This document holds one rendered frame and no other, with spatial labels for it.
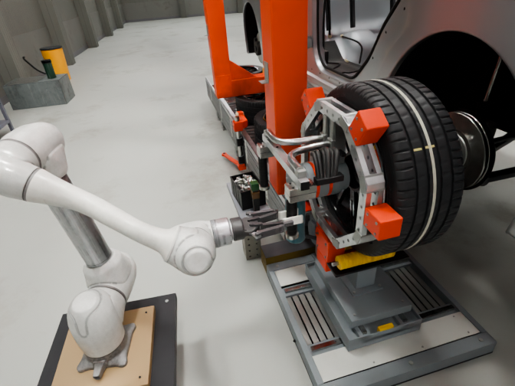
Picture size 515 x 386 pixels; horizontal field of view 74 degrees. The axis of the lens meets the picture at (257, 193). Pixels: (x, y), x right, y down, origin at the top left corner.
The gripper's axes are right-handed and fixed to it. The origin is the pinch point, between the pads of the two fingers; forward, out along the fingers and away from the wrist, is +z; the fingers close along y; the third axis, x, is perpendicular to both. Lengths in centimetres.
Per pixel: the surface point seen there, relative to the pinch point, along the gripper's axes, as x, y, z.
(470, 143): 9, -10, 77
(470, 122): 16, -13, 77
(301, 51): 40, -61, 27
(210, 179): -83, -187, -10
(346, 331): -68, 1, 25
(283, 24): 51, -61, 19
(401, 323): -66, 7, 49
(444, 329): -75, 10, 70
